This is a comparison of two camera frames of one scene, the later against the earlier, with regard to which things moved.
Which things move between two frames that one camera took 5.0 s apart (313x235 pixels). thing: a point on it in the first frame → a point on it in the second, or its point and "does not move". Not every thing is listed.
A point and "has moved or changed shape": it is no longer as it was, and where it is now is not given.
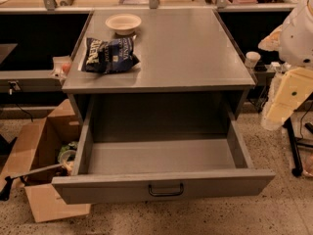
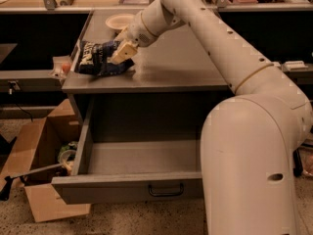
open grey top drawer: (118, 169) does not move
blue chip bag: (110, 56) has moved or changed shape
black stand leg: (297, 168) does not move
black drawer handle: (167, 194) does not move
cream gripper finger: (272, 42) → (123, 35)
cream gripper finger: (293, 89) → (124, 52)
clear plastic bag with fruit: (62, 67) does not move
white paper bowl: (123, 23) does not move
